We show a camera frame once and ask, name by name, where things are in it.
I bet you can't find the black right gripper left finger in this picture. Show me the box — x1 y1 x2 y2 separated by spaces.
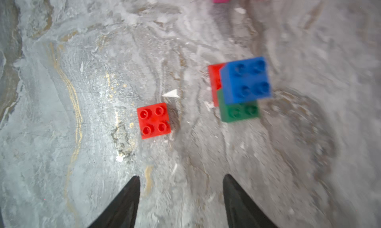
89 175 140 228

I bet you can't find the dark green lego brick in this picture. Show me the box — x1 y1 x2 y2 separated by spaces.
217 89 260 123

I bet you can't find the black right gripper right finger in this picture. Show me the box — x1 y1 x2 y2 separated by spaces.
223 174 277 228

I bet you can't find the red lego brick front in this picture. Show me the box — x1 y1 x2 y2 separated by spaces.
208 63 226 107

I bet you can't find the blue lego brick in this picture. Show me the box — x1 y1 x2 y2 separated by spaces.
219 57 271 105

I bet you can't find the small red square lego brick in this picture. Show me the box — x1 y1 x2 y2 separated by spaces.
137 103 171 139

